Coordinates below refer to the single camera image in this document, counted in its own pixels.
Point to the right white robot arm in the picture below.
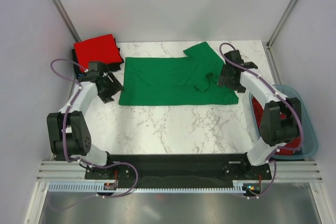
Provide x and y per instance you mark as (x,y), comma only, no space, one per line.
(257,158)

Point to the green t shirt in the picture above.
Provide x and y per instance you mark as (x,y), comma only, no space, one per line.
(189,80)

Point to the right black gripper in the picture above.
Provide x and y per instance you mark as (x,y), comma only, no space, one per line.
(222,81)

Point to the folded black t shirt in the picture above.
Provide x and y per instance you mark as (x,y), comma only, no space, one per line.
(115,66)

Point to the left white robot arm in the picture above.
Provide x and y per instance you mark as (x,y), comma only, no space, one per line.
(69,136)

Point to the white slotted cable duct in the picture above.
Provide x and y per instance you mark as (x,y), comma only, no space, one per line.
(110,186)

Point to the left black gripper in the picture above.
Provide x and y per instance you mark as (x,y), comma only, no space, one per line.
(106,97)

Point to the dark red t shirt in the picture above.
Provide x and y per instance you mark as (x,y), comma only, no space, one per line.
(262,113)

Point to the folded red t shirt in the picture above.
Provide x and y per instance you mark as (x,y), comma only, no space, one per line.
(97,52)

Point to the aluminium frame rail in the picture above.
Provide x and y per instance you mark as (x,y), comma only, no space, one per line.
(287,172)

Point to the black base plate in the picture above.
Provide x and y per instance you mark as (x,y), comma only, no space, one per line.
(186,171)

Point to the blue plastic bin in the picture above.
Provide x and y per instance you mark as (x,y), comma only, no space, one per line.
(310,143)

